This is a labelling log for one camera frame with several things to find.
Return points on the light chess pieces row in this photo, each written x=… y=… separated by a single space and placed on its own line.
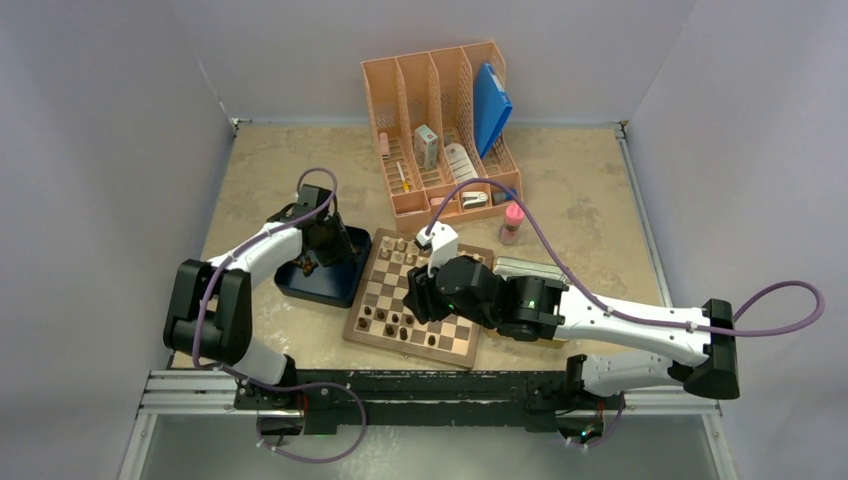
x=401 y=250

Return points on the white labelled packet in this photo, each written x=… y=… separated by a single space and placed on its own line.
x=460 y=163

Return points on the orange file organizer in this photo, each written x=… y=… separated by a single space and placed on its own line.
x=433 y=88

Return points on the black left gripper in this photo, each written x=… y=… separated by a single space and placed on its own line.
x=333 y=221

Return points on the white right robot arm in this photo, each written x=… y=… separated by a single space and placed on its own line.
x=691 y=347

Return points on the dark blue tin tray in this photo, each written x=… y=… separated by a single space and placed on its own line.
x=334 y=285

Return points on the pink cap bottle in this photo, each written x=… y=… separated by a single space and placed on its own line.
x=513 y=218

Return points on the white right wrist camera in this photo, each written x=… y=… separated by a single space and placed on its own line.
x=442 y=241

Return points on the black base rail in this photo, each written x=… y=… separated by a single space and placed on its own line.
x=537 y=401

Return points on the white red small box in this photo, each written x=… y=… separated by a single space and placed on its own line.
x=425 y=143

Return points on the blue folder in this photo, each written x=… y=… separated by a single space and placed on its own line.
x=492 y=108

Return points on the white stapler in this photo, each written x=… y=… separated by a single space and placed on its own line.
x=473 y=199

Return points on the wooden chess board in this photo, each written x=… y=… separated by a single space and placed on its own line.
x=383 y=286

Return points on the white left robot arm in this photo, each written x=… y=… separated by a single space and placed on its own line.
x=210 y=311

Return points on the yellow pen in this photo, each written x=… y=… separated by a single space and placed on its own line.
x=404 y=182

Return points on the blue cap glue stick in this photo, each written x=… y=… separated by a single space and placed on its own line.
x=499 y=197

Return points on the dark chess pieces in tray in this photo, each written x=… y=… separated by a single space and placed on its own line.
x=311 y=260

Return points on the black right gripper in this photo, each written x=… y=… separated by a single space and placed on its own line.
x=422 y=297

